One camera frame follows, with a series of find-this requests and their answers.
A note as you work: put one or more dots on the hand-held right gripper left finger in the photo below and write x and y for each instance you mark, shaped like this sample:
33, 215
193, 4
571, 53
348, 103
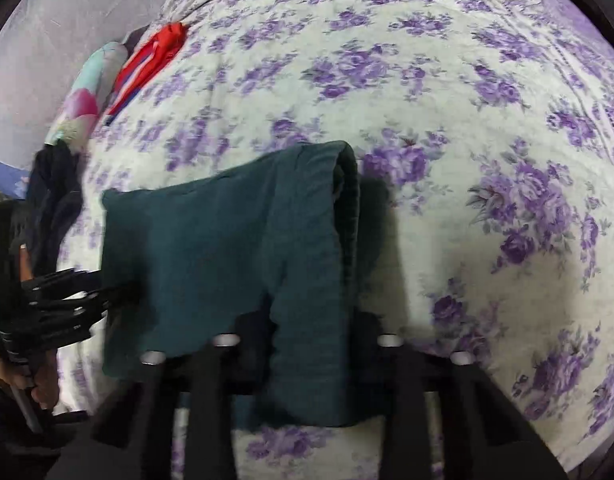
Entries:
217, 375

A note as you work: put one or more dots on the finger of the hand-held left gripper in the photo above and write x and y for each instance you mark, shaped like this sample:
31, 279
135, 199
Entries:
77, 287
62, 322

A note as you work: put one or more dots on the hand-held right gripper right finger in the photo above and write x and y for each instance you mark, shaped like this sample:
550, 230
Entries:
407, 385

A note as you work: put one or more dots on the dark green pants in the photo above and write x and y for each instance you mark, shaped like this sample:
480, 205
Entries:
212, 240

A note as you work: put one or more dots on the black pants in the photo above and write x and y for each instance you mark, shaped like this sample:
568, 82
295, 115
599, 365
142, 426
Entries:
54, 200

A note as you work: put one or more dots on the red striped folded pants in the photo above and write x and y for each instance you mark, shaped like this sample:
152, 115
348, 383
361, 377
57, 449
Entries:
147, 60

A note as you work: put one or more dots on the person's left hand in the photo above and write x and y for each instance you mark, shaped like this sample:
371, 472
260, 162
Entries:
42, 380

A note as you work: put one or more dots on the blue printed cloth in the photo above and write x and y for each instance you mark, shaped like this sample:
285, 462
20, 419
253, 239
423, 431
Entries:
4, 175

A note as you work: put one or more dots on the purple floral bedsheet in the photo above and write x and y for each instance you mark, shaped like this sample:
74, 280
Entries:
487, 260

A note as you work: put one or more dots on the colourful floral pillow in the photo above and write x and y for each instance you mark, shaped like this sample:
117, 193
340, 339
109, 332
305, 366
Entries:
87, 95

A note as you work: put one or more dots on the grey lace curtain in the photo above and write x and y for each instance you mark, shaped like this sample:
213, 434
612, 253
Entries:
62, 35

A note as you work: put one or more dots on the dark purple cloth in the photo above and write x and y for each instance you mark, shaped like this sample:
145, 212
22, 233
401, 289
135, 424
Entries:
137, 40

